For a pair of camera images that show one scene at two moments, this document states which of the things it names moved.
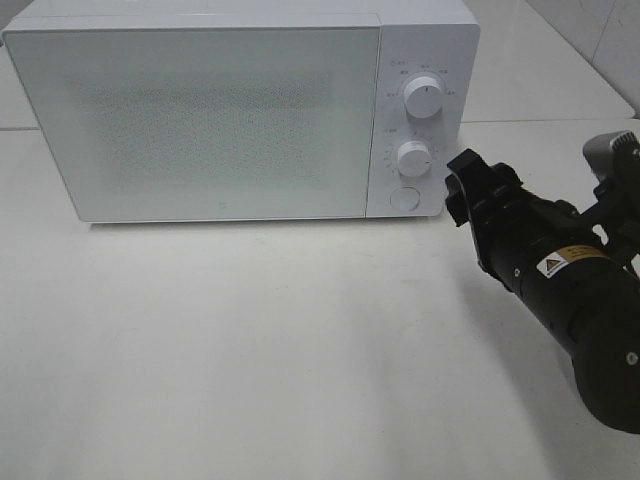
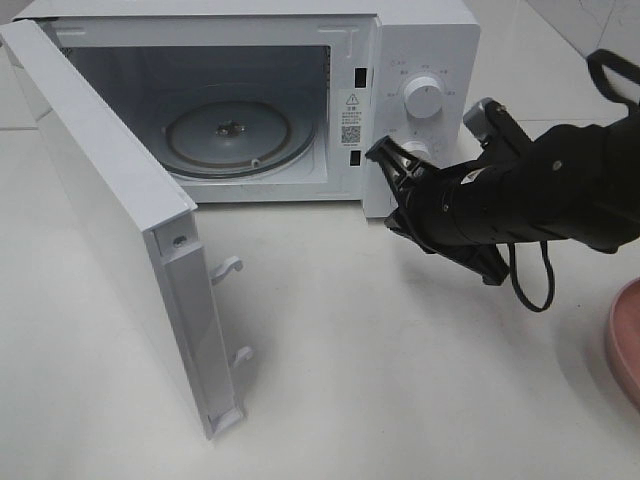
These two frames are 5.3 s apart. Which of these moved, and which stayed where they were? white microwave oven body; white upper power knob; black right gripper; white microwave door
Moved: black right gripper; white microwave door
Stayed: white upper power knob; white microwave oven body
